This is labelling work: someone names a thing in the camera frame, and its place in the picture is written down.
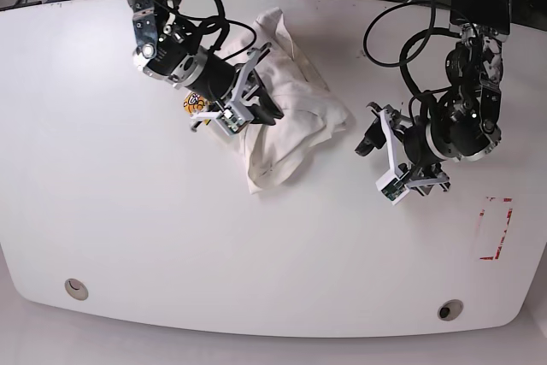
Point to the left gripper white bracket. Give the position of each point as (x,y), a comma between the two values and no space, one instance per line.
(414,163)

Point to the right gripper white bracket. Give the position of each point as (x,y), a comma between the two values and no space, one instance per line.
(239,87)

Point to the white t-shirt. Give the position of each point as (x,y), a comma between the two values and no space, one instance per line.
(312,114)

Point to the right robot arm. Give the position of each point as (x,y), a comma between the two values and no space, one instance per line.
(182,51)

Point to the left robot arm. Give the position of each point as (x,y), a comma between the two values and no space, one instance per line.
(458,122)

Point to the red tape rectangle marking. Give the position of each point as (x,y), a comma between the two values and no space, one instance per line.
(493,225)

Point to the right table grommet hole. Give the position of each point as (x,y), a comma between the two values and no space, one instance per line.
(450,310)

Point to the table grommet hole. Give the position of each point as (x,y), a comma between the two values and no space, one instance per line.
(76,289)
(450,310)

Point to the left table grommet hole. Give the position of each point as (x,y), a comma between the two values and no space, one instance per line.
(76,289)

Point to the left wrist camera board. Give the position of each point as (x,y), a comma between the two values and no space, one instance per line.
(391,187)

